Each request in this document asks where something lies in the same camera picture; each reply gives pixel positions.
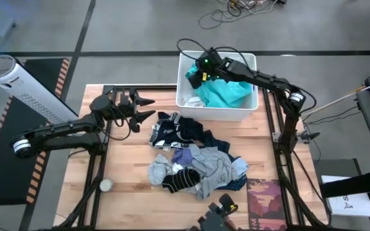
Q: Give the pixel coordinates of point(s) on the black striped sock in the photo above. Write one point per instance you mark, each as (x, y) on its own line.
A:
(181, 179)

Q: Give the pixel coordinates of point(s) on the grey metal bracket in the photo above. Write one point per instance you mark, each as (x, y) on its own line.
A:
(276, 137)

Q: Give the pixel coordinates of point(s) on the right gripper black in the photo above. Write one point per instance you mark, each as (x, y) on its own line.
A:
(210, 65)

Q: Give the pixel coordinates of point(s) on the white plastic laundry basket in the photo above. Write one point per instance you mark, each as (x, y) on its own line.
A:
(217, 114)

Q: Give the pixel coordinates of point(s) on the teal garment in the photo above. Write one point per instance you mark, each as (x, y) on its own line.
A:
(223, 94)

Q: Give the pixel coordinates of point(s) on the maroon patterned book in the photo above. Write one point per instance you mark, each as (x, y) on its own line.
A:
(265, 205)

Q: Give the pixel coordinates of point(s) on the black aluminium rig frame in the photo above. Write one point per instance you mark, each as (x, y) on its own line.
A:
(109, 90)

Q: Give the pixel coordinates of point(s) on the thin white rod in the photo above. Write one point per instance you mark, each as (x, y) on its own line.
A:
(365, 88)

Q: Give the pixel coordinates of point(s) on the small printed white tag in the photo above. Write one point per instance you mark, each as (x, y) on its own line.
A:
(177, 167)

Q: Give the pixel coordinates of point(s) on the white paper sheet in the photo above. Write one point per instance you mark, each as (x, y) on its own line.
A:
(348, 205)

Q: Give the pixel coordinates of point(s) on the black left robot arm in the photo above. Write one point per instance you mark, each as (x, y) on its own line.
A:
(59, 128)

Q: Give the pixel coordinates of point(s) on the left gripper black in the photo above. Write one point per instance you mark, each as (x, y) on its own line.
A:
(124, 109)

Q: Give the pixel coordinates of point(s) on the grey mesh garment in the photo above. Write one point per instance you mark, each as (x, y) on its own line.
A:
(210, 167)

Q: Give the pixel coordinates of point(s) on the black flat bar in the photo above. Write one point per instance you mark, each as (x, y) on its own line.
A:
(352, 186)

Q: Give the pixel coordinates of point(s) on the grey sock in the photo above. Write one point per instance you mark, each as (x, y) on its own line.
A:
(157, 170)

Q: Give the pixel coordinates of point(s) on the navy briefs white waistband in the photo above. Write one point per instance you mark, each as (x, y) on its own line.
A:
(169, 131)

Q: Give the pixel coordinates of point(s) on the black orange-striped floor mat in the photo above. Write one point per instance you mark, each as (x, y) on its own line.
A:
(5, 179)

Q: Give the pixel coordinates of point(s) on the small white ball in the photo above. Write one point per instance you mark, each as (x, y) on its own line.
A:
(106, 185)

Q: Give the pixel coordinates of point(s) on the white tower fan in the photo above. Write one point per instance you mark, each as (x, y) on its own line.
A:
(34, 93)

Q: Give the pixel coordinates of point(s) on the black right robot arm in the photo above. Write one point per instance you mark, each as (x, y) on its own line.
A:
(262, 78)

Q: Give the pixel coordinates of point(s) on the white cloth garment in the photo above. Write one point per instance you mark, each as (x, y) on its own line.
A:
(195, 102)

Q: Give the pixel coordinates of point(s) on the light blue garment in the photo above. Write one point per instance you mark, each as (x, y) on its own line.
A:
(240, 166)

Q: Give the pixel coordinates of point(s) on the black table clamp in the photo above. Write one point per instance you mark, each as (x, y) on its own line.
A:
(308, 136)

